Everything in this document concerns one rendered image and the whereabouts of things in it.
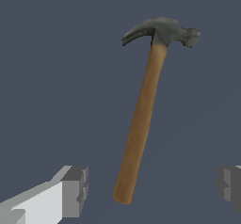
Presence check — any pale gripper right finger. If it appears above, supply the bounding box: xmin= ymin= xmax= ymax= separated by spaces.
xmin=215 ymin=165 xmax=241 ymax=215

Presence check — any wooden handled claw hammer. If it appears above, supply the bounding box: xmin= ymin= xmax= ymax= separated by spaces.
xmin=112 ymin=16 xmax=201 ymax=205

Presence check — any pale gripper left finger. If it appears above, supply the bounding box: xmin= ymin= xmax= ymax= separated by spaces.
xmin=0 ymin=165 xmax=89 ymax=224

